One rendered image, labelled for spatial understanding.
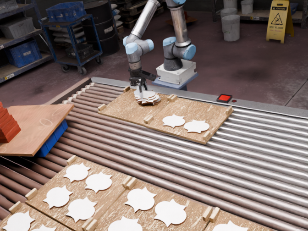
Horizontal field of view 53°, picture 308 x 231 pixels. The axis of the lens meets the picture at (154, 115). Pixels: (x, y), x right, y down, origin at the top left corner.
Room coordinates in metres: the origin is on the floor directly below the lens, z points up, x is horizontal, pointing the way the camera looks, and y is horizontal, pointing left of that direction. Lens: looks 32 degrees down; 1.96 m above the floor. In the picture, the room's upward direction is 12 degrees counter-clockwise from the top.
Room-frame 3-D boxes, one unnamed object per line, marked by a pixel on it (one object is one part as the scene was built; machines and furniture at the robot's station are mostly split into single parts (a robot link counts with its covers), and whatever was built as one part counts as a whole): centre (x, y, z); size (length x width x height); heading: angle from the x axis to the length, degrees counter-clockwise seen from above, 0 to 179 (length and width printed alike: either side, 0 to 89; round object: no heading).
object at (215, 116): (1.55, -0.20, 0.93); 0.41 x 0.35 x 0.02; 47
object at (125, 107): (1.84, 0.10, 0.93); 0.41 x 0.35 x 0.02; 48
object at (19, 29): (5.76, 2.05, 0.76); 0.50 x 0.36 x 0.24; 138
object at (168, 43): (2.24, -0.23, 1.13); 0.13 x 0.12 x 0.14; 37
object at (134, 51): (1.85, 0.05, 1.29); 0.09 x 0.08 x 0.11; 127
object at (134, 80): (1.85, 0.06, 1.13); 0.09 x 0.08 x 0.12; 69
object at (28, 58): (5.74, 2.13, 0.32); 0.50 x 0.41 x 0.37; 128
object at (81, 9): (5.19, 1.02, 0.96); 0.50 x 0.38 x 0.21; 57
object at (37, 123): (1.68, 0.82, 1.03); 0.50 x 0.50 x 0.02; 70
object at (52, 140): (1.66, 0.75, 0.97); 0.31 x 0.31 x 0.10; 70
